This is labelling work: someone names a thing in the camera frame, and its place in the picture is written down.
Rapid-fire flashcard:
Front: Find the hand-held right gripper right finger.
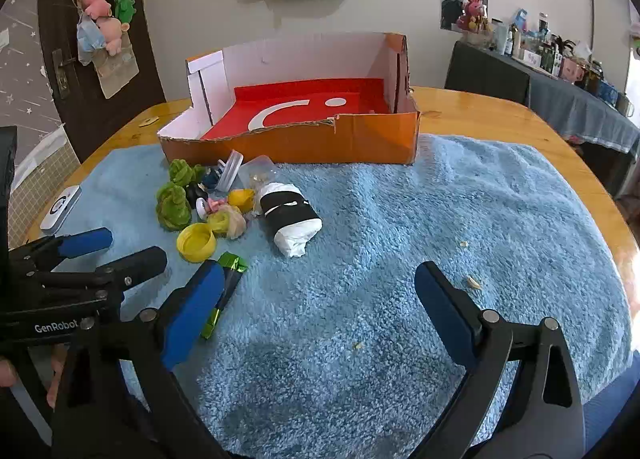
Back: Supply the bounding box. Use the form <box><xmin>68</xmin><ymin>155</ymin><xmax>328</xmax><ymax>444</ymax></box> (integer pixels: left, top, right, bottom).
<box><xmin>414</xmin><ymin>260</ymin><xmax>586</xmax><ymax>459</ymax></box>

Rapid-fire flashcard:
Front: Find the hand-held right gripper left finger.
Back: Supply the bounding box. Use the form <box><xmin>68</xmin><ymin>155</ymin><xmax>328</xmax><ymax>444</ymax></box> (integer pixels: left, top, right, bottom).
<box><xmin>50</xmin><ymin>259</ymin><xmax>236</xmax><ymax>459</ymax></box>

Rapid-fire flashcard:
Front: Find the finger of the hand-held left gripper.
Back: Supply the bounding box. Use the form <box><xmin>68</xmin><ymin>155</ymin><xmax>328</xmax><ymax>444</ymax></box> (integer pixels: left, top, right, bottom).
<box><xmin>37</xmin><ymin>246</ymin><xmax>168</xmax><ymax>305</ymax></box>
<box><xmin>10</xmin><ymin>228</ymin><xmax>113</xmax><ymax>265</ymax></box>

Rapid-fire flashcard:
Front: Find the yellow bottle cap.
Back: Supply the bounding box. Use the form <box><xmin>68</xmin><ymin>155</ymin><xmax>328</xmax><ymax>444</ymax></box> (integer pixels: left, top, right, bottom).
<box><xmin>176</xmin><ymin>222</ymin><xmax>217</xmax><ymax>262</ymax></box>

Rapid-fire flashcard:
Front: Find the green yellow toy figure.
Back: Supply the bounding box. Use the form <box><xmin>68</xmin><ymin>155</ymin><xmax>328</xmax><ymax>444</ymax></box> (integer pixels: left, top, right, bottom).
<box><xmin>200</xmin><ymin>251</ymin><xmax>249</xmax><ymax>340</ymax></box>

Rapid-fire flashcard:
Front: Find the green chenille scrunchie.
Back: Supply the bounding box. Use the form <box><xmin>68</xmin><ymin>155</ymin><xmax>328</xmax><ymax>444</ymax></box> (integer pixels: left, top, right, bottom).
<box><xmin>168</xmin><ymin>159</ymin><xmax>206</xmax><ymax>187</ymax></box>
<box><xmin>155</xmin><ymin>182</ymin><xmax>193</xmax><ymax>232</ymax></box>

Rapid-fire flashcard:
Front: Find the yellow and white chenille flower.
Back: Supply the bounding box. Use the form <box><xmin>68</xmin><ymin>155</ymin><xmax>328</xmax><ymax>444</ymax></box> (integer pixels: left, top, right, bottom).
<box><xmin>207</xmin><ymin>205</ymin><xmax>248</xmax><ymax>240</ymax></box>

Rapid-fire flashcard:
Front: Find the blonde pink dress figurine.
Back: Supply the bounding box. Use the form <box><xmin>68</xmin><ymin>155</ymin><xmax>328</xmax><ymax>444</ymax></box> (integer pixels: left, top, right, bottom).
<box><xmin>195</xmin><ymin>188</ymin><xmax>257</xmax><ymax>220</ymax></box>

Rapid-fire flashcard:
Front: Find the clear round plastic lid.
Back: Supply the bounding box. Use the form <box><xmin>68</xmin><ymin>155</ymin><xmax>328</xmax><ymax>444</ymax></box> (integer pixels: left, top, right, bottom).
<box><xmin>215</xmin><ymin>150</ymin><xmax>246</xmax><ymax>192</ymax></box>

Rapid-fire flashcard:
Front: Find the black and white cloth roll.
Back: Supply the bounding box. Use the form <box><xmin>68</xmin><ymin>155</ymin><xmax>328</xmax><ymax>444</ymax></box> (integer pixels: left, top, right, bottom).
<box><xmin>254</xmin><ymin>181</ymin><xmax>323</xmax><ymax>259</ymax></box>

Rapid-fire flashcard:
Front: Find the small clear plastic container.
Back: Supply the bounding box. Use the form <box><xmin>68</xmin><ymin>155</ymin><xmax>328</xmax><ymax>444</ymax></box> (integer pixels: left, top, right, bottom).
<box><xmin>239</xmin><ymin>155</ymin><xmax>277</xmax><ymax>187</ymax></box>

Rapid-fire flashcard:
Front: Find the orange and white cardboard box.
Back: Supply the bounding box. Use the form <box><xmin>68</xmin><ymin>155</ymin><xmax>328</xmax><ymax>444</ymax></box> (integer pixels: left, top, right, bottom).
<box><xmin>156</xmin><ymin>31</ymin><xmax>422</xmax><ymax>166</ymax></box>

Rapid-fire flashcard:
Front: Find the person's left hand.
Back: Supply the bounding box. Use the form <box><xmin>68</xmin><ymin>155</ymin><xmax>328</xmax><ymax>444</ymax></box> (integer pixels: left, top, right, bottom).
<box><xmin>0</xmin><ymin>344</ymin><xmax>68</xmax><ymax>410</ymax></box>

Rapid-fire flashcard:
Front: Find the white remote device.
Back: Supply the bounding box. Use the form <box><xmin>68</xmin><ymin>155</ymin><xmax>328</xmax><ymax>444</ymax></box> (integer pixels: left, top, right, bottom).
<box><xmin>39</xmin><ymin>185</ymin><xmax>82</xmax><ymax>231</ymax></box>

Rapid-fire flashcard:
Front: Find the blue fluffy towel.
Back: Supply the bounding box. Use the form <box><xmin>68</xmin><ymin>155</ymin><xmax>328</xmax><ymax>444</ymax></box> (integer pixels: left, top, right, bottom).
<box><xmin>37</xmin><ymin>134</ymin><xmax>633</xmax><ymax>459</ymax></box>

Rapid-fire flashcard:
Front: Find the beige hanging bag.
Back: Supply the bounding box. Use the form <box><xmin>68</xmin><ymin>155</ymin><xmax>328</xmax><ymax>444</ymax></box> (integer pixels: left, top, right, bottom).
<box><xmin>70</xmin><ymin>0</ymin><xmax>140</xmax><ymax>100</ymax></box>

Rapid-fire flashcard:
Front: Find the dark wooden door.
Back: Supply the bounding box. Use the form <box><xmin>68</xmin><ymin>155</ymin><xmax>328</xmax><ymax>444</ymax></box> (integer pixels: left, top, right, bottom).
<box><xmin>37</xmin><ymin>0</ymin><xmax>167</xmax><ymax>164</ymax></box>

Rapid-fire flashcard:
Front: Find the blue face mask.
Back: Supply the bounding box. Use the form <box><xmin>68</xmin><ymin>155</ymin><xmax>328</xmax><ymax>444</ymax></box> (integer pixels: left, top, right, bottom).
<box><xmin>76</xmin><ymin>19</ymin><xmax>107</xmax><ymax>66</ymax></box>

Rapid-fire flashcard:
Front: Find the pink plush toy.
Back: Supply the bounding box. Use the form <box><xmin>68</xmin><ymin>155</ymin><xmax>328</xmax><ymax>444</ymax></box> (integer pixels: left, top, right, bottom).
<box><xmin>95</xmin><ymin>16</ymin><xmax>131</xmax><ymax>57</ymax></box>
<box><xmin>80</xmin><ymin>0</ymin><xmax>111</xmax><ymax>20</ymax></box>

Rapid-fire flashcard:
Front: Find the side table with grey cloth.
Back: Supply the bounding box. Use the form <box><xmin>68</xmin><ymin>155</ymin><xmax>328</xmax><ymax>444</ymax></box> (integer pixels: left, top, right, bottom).
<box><xmin>444</xmin><ymin>39</ymin><xmax>640</xmax><ymax>162</ymax></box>

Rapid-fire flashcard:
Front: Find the row of bottles and jars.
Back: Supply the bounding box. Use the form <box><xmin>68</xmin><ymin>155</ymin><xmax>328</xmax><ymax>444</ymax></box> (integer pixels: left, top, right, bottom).
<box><xmin>487</xmin><ymin>9</ymin><xmax>636</xmax><ymax>117</ymax></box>

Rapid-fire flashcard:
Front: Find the pink rabbit plush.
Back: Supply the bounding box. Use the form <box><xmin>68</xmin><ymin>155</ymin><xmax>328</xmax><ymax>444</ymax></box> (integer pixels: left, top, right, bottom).
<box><xmin>456</xmin><ymin>0</ymin><xmax>490</xmax><ymax>32</ymax></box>

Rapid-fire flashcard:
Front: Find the white refrigerator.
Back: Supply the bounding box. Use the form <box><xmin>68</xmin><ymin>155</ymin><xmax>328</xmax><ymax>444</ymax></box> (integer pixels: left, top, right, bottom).
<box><xmin>590</xmin><ymin>0</ymin><xmax>636</xmax><ymax>94</ymax></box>

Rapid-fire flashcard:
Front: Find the metal door handle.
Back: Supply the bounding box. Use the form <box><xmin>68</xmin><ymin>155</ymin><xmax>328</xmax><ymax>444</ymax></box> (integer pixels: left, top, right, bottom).
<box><xmin>51</xmin><ymin>48</ymin><xmax>78</xmax><ymax>100</ymax></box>

